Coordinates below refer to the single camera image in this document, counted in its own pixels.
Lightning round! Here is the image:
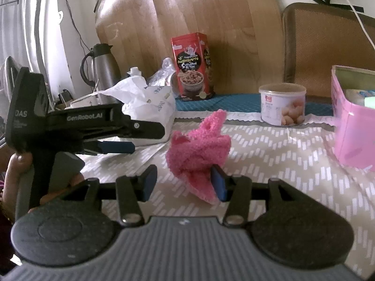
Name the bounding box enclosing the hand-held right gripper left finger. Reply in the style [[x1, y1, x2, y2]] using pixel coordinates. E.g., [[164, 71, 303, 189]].
[[69, 165, 158, 226]]

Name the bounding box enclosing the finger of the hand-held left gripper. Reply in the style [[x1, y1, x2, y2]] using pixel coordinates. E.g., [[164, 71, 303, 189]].
[[129, 120, 166, 140], [83, 140, 136, 155]]

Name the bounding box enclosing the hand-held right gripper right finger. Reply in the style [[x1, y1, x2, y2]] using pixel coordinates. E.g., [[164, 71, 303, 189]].
[[211, 165, 302, 226]]

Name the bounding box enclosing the pink fuzzy sock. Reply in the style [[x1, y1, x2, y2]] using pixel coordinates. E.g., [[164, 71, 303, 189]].
[[165, 109, 232, 204]]

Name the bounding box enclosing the pink tin box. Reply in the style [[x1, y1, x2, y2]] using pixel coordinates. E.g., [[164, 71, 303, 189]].
[[331, 65, 375, 172]]

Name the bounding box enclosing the person's left hand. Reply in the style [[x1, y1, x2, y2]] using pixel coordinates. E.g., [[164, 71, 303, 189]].
[[0, 153, 85, 221]]

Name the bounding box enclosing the white tissue pack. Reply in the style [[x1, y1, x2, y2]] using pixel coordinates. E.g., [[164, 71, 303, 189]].
[[101, 67, 176, 147]]

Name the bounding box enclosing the clear plastic bag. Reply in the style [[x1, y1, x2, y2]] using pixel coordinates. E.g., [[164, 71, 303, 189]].
[[146, 58, 178, 87]]

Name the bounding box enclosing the steel thermos jug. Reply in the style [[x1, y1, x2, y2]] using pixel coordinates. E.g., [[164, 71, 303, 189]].
[[80, 43, 122, 98]]

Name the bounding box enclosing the red snack box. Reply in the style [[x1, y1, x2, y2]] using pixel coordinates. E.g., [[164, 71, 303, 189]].
[[171, 32, 216, 102]]

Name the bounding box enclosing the chevron patterned cloth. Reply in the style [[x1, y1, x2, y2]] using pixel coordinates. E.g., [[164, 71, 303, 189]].
[[79, 111, 375, 278]]

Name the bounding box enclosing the white nut can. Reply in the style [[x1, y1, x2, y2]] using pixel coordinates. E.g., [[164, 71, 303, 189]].
[[259, 83, 307, 127]]

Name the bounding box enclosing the brown kraft paper sheet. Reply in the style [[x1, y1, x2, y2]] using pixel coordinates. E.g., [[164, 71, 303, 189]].
[[94, 0, 286, 95]]

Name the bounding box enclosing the white cable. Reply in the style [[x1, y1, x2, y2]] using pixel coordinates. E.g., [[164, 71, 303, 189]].
[[328, 0, 375, 48]]

